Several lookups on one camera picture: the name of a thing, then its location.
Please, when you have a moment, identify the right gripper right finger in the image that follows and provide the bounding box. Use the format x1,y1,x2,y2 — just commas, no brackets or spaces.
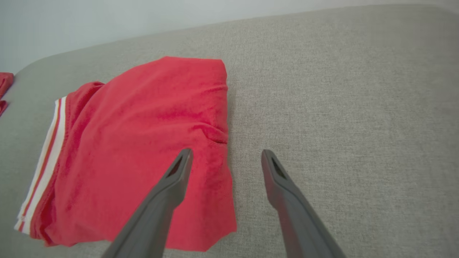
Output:
261,149,347,258

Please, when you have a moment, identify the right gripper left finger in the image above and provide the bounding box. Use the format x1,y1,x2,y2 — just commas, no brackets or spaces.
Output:
101,148,194,258

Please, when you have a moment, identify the red jersey with white trim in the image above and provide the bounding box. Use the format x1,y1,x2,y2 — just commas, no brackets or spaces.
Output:
14,56,238,252

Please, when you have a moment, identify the grey fabric sofa cushion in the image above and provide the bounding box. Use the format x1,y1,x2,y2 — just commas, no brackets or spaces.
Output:
0,4,459,258

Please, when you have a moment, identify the folded red cloth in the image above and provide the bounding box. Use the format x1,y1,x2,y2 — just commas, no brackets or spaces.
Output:
0,72,15,118

